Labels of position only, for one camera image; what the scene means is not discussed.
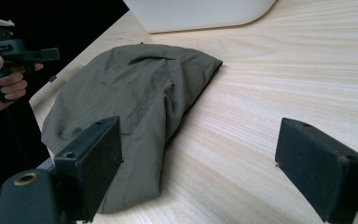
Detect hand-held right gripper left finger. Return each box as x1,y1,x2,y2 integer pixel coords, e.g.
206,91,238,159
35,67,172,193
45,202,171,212
53,116,123,223

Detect olive green pants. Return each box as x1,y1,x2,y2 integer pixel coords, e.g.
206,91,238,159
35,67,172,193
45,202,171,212
40,43,224,215

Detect white plastic bin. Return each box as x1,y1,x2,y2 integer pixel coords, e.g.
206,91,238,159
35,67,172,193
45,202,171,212
122,0,277,35

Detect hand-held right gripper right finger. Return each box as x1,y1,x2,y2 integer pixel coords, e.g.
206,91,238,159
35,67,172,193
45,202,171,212
274,117,358,224

